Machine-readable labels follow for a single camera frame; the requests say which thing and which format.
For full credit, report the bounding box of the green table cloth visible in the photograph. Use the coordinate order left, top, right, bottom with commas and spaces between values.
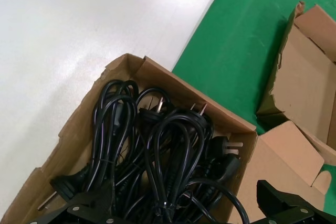
172, 0, 336, 195

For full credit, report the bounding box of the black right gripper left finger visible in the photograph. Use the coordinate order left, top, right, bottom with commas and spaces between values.
26, 180, 117, 224

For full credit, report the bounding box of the open cardboard box with lid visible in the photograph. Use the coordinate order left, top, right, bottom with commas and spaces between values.
256, 0, 336, 166
0, 52, 336, 224

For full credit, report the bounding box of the black power cord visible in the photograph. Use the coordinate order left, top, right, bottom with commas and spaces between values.
38, 79, 144, 224
209, 136, 244, 157
173, 102, 214, 130
145, 108, 250, 224
135, 87, 175, 125

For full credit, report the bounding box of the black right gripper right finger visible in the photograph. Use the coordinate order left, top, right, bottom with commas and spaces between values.
256, 179, 336, 224

